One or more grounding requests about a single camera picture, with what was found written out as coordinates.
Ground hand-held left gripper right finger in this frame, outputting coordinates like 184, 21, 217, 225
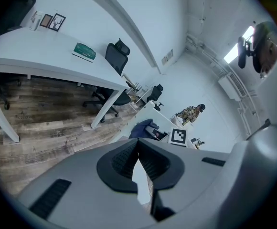
138, 139, 230, 214

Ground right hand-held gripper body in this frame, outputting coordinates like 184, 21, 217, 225
145, 125, 187, 146

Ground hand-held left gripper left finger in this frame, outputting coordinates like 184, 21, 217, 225
18, 139, 158, 229

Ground dark blue cloth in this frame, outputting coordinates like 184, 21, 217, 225
128, 118, 160, 139

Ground black office chair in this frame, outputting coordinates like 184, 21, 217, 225
147, 83, 165, 111
0, 0, 37, 111
82, 38, 132, 124

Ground white box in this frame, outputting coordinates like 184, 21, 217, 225
171, 117, 185, 128

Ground white air conditioner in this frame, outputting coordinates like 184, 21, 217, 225
218, 72, 247, 102

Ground ceiling light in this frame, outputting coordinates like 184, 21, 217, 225
223, 25, 255, 64

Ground person's head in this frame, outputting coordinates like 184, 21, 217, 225
252, 21, 277, 80

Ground green tissue packet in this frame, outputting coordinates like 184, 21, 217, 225
71, 42, 96, 63

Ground large white table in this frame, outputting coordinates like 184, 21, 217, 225
0, 26, 129, 143

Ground clear glass holder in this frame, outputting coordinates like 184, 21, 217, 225
29, 10, 44, 31

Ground wall notice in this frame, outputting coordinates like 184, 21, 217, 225
161, 49, 174, 65

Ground white wall pipes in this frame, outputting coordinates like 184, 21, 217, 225
185, 32, 257, 135

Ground black head-worn camera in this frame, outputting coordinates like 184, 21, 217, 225
237, 36, 257, 69

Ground deer picture frame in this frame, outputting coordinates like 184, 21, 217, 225
49, 13, 66, 32

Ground brown picture frame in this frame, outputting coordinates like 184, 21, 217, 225
39, 13, 53, 28

